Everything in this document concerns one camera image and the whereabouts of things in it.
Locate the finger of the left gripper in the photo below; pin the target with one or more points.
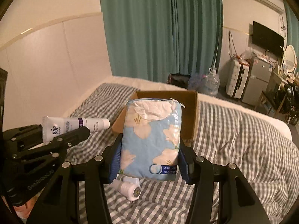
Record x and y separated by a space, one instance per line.
22 138
67 138

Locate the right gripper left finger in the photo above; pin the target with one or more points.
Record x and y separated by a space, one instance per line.
59 201

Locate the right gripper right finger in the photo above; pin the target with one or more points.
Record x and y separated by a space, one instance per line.
238 203

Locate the white purple cream tube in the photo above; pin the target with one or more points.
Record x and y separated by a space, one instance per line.
55 126

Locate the white lint remover device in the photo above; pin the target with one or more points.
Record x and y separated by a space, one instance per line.
128 187

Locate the blue floral tissue pack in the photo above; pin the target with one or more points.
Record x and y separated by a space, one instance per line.
160 117

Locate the person's left hand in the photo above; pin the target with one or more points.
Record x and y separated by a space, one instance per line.
24 211

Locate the grey checkered duvet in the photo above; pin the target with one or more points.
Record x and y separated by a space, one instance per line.
266 158

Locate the white bed headboard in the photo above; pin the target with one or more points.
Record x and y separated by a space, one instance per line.
53 69

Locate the white mattress sheet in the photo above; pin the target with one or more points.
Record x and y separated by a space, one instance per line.
146 85

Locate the wooden stool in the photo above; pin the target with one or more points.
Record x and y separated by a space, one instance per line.
273 100

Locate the black bags pile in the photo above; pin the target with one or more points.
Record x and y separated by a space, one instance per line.
289 93

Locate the open cardboard box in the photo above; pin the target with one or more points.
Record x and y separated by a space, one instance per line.
189 116

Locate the large clear water jug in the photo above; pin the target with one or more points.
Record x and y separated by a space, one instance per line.
211 82

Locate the clear plastic bag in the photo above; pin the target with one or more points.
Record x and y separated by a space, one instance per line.
196 82

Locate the grey mini fridge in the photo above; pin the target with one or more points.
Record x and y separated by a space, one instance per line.
257 81

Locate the wooden dressing desk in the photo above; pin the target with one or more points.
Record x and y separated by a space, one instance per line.
281 83

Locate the white suitcase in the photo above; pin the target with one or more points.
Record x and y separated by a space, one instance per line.
238 73

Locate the dark bag on floor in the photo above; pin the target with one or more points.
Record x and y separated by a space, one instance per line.
178 79

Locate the green window curtain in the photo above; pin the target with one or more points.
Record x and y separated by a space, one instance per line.
151 39

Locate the oval white vanity mirror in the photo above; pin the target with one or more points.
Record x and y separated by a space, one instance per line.
289 61

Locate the green curtain on right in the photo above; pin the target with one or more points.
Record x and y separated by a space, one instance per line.
292 28

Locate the black wall television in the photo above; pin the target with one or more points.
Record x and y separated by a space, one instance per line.
267 39

